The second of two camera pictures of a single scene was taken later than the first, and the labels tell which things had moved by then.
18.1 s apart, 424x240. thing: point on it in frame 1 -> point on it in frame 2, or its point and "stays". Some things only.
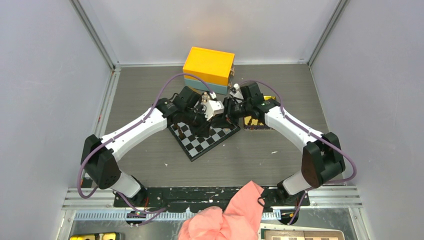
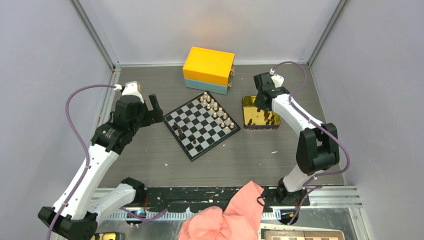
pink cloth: (240, 220) stays
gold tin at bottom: (106, 236) stays
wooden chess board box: (303, 235) stays
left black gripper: (204, 129) -> (152, 116)
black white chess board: (194, 146) stays
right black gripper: (228, 103) -> (257, 104)
